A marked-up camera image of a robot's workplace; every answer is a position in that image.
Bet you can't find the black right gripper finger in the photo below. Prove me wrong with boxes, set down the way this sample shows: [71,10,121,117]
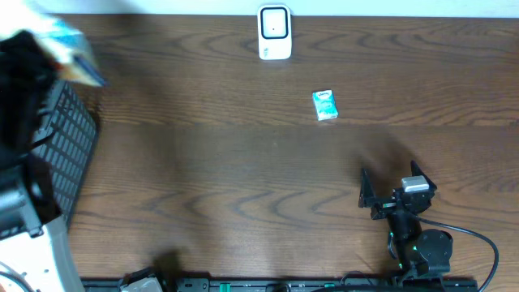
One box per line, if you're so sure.
[358,168,377,208]
[410,160,437,191]

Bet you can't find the teal tissue pack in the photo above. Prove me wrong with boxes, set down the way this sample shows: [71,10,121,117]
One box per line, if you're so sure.
[312,89,339,121]

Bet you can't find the grey plastic basket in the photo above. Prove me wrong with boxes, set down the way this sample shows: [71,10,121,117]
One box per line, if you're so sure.
[32,80,98,225]

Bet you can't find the yellow snack bag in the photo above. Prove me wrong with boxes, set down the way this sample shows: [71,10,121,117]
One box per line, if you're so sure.
[1,0,106,87]

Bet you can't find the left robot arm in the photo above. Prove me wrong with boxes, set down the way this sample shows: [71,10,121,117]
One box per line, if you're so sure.
[1,31,84,291]

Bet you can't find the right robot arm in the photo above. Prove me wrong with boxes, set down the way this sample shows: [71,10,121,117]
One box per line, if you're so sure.
[358,161,453,286]

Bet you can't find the white barcode scanner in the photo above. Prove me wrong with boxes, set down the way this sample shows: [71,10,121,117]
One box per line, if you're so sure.
[257,4,293,61]

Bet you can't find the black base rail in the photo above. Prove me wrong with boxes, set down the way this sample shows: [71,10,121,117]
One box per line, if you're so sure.
[82,274,478,292]

